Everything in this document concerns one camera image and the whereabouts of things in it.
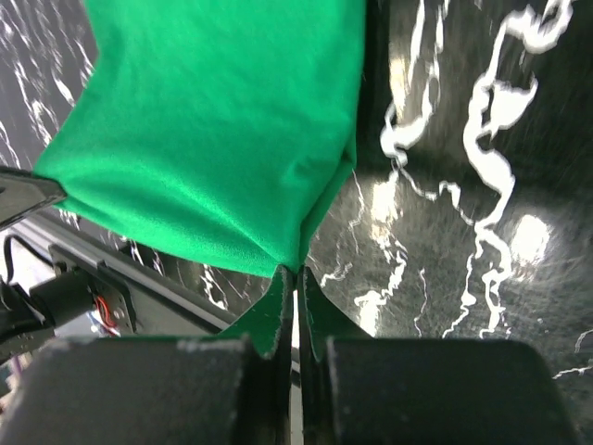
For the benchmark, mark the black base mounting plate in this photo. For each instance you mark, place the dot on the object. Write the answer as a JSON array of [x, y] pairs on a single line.
[[86, 275]]

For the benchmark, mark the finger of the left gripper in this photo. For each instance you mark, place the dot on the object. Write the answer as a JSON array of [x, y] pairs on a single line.
[[24, 193]]

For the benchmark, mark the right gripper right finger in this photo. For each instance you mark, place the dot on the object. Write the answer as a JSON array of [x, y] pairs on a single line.
[[357, 389]]

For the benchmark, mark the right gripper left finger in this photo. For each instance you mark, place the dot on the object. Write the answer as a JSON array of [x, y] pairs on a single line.
[[233, 388]]

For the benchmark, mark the green t shirt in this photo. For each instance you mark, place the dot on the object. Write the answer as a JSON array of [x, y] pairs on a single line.
[[218, 132]]

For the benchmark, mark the black marble pattern mat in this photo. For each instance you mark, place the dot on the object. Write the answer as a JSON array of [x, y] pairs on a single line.
[[469, 211]]

